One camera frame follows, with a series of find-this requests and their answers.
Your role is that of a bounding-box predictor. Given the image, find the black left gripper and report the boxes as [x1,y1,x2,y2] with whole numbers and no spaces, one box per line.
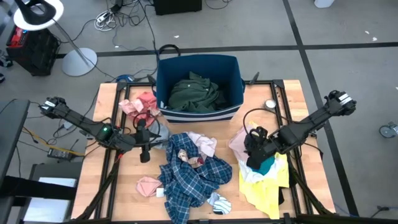
[132,118,162,146]

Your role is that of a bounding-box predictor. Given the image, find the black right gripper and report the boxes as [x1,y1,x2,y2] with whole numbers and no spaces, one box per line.
[243,138,276,170]

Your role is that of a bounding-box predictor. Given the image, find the grey garment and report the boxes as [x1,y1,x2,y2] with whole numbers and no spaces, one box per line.
[148,120,171,150]

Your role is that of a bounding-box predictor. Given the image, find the teal sock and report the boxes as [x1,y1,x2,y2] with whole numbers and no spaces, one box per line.
[251,155,276,175]

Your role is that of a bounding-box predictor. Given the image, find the white garment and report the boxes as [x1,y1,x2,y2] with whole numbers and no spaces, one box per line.
[238,158,289,184]

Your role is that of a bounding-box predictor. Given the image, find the thin pink garment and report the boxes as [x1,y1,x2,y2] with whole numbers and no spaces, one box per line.
[228,124,254,162]

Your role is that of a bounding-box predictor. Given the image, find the yellow shirt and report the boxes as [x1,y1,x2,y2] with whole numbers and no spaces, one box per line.
[238,120,290,220]

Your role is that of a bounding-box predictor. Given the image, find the salmon pink garment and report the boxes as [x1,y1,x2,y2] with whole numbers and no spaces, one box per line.
[118,91,161,119]

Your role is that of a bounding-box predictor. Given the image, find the beige striped sock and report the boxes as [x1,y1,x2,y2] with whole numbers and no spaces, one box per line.
[177,148,205,166]

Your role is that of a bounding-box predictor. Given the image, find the small salmon pink cloth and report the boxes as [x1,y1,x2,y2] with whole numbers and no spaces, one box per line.
[136,175,163,198]

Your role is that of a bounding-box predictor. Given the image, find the white sock green stripes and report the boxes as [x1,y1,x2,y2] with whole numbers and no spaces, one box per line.
[207,192,233,215]

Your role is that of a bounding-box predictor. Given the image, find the dark green shirt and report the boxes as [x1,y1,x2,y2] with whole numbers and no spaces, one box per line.
[167,71,228,113]

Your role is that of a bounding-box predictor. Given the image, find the blue plaid shirt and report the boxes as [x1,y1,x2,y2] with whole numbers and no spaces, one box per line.
[158,133,233,224]

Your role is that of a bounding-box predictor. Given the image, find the navy white striped fabric bin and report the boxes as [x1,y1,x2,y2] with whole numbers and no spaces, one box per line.
[154,44,246,124]

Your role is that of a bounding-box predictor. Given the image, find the black power adapter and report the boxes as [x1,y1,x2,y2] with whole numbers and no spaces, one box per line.
[47,147,75,162]

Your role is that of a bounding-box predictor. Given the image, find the grey cabinet with white panel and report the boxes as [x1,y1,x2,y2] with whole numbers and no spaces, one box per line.
[18,161,83,224]

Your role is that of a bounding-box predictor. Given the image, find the black box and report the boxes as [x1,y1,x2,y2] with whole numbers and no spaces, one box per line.
[153,0,203,16]

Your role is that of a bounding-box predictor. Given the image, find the grey caster wheel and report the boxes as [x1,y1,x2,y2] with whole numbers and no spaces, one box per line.
[378,121,398,139]

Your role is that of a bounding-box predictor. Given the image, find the black desk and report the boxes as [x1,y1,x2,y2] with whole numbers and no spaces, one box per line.
[0,98,31,187]

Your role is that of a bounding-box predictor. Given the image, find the black equipment crate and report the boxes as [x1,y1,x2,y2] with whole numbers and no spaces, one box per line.
[6,26,62,77]

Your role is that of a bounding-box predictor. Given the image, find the red black device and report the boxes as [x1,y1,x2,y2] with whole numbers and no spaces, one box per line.
[9,27,29,47]

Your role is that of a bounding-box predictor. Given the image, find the white container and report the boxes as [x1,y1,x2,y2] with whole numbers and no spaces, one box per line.
[313,0,336,9]

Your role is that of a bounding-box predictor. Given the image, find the black looped cable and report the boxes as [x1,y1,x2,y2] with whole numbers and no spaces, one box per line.
[242,107,281,138]
[132,111,161,138]

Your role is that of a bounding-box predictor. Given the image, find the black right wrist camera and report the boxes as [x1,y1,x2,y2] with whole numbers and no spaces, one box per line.
[248,126,269,141]

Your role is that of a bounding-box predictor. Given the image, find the black aluminium table frame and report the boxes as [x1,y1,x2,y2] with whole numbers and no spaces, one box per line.
[74,79,336,224]

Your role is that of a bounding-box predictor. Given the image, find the blue cable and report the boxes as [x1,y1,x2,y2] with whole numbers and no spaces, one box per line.
[116,73,135,83]

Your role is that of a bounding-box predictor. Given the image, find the white round pedestal stand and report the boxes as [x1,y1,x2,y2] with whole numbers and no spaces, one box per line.
[12,0,98,77]

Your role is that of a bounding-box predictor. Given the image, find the white coiled cable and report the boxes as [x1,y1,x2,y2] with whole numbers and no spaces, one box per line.
[94,15,118,32]

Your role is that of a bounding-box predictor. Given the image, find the black curved bracket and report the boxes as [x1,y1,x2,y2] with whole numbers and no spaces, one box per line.
[14,0,57,26]

